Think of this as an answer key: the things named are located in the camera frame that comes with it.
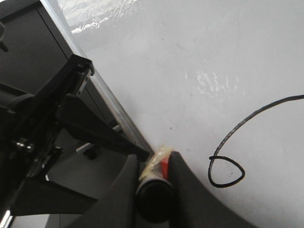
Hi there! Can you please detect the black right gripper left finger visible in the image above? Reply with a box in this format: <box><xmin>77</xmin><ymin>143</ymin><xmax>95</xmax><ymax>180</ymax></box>
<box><xmin>68</xmin><ymin>155</ymin><xmax>139</xmax><ymax>228</ymax></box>

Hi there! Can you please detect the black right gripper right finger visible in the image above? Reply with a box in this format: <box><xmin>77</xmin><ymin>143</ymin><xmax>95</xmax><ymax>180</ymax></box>
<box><xmin>168</xmin><ymin>152</ymin><xmax>254</xmax><ymax>228</ymax></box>

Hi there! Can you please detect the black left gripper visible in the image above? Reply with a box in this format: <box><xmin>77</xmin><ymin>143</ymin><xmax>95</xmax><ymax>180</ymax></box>
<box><xmin>0</xmin><ymin>55</ymin><xmax>149</xmax><ymax>216</ymax></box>

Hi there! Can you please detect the white black whiteboard marker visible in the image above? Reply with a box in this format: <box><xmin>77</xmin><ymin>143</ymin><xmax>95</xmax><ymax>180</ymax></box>
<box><xmin>136</xmin><ymin>145</ymin><xmax>175</xmax><ymax>223</ymax></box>

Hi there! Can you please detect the black cabinet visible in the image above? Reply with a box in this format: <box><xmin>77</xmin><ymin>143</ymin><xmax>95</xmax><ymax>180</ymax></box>
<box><xmin>0</xmin><ymin>0</ymin><xmax>122</xmax><ymax>133</ymax></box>

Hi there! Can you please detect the white whiteboard with aluminium frame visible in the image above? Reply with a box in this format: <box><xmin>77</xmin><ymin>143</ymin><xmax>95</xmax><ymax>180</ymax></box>
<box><xmin>42</xmin><ymin>0</ymin><xmax>304</xmax><ymax>228</ymax></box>

